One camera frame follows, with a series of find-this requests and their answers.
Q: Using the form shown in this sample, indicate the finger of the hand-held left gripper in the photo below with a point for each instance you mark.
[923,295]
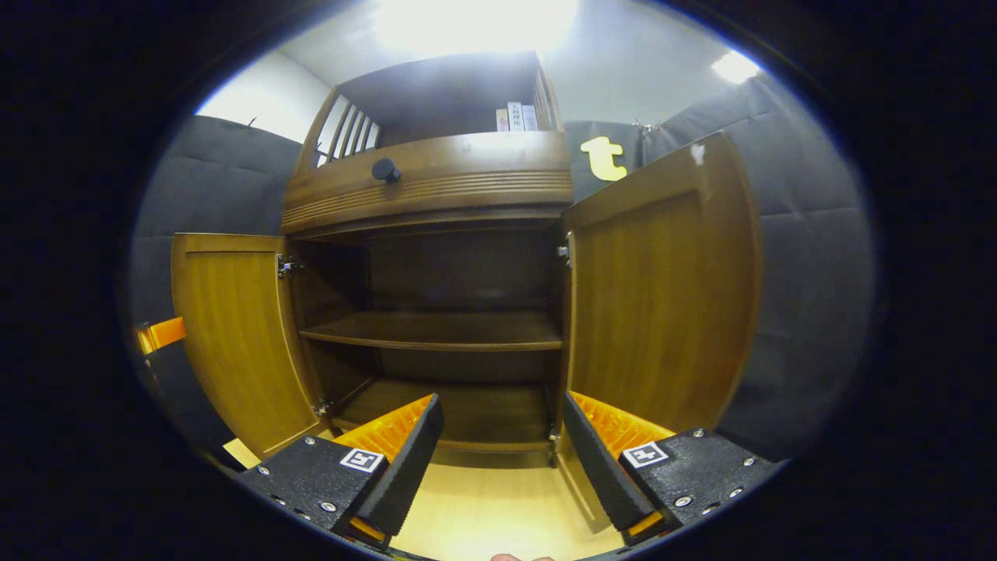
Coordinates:
[162,335]

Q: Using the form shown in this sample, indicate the metal door hinge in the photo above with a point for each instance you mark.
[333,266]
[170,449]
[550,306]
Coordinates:
[554,436]
[323,407]
[563,251]
[288,266]

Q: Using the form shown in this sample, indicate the small pink spine book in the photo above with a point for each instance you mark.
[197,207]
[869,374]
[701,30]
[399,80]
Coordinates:
[502,120]

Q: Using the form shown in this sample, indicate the metal cloth clip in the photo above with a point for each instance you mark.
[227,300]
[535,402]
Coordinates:
[645,126]

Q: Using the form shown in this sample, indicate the black round drawer knob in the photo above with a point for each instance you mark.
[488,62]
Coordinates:
[385,170]

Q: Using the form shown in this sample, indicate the large ceiling light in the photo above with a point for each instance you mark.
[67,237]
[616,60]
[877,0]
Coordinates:
[475,23]

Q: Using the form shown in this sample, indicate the black backdrop cloth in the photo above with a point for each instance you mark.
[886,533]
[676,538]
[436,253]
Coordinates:
[810,312]

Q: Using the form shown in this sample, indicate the small ceiling light panel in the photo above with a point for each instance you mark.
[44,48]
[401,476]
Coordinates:
[735,67]

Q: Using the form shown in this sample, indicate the wooden inner shelf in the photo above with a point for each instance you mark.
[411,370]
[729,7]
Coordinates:
[436,331]

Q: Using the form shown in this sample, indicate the small grey spine book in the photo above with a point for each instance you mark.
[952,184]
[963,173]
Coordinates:
[530,118]

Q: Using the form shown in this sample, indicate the wooden cabinet door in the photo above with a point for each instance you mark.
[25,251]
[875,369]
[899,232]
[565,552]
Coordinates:
[662,312]
[234,335]

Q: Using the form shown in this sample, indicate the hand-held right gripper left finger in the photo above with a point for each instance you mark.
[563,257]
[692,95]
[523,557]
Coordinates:
[409,460]

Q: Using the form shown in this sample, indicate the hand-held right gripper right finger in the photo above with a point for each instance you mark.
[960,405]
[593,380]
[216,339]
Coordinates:
[600,467]

